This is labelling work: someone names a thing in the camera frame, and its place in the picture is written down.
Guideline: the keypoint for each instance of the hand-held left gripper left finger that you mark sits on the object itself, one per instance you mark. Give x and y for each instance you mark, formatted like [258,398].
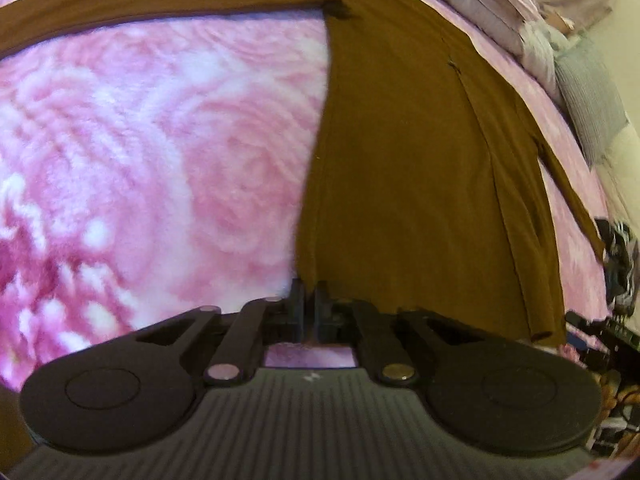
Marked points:
[295,310]

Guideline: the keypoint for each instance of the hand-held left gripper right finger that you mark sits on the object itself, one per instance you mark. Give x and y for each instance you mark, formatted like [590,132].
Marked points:
[321,310]

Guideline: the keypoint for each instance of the brown hoodie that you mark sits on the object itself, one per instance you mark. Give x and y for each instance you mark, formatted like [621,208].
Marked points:
[400,160]

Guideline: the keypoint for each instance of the dark striped garment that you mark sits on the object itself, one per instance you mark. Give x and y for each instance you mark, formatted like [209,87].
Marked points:
[622,260]

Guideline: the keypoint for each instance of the white quilted headboard cushion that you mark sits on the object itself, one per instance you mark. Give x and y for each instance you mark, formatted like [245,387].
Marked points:
[625,180]

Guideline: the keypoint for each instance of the pink floral blanket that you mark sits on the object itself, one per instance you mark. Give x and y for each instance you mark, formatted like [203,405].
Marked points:
[150,160]

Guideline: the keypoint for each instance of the grey checked pillow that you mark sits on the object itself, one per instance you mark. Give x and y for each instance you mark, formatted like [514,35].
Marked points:
[590,100]

